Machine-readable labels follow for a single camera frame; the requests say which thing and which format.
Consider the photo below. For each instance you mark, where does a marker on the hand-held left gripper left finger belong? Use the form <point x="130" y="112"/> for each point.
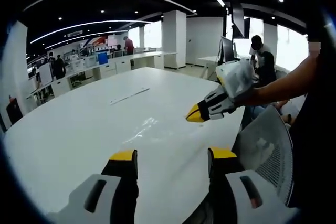
<point x="113" y="197"/>

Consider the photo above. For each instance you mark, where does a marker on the black chair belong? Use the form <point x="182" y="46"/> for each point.
<point x="14" y="111"/>

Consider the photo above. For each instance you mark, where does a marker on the ceiling air vent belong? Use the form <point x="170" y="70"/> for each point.
<point x="75" y="33"/>

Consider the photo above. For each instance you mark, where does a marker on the blue box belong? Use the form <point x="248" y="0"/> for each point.
<point x="103" y="58"/>

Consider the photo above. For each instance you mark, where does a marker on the hanging black screen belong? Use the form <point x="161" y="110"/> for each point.
<point x="239" y="16"/>

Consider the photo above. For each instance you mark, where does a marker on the black computer monitor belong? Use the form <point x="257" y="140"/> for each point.
<point x="228" y="49"/>

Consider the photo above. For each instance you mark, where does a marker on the white square pillar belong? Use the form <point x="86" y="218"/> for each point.
<point x="14" y="72"/>
<point x="174" y="39"/>

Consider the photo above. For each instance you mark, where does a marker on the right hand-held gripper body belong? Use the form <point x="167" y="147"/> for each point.
<point x="236" y="79"/>

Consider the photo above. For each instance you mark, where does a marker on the person's black shirt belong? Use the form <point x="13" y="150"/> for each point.
<point x="309" y="129"/>

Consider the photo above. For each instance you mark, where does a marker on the row of white counters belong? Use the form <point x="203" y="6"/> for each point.
<point x="110" y="68"/>

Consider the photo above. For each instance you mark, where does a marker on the grey mesh office chair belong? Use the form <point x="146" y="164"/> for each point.
<point x="270" y="145"/>

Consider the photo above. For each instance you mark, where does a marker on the white desk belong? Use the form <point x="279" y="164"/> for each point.
<point x="208" y="62"/>

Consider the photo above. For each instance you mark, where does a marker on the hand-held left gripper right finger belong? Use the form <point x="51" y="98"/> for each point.
<point x="236" y="197"/>

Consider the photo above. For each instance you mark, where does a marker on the white board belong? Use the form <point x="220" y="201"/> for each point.
<point x="46" y="74"/>

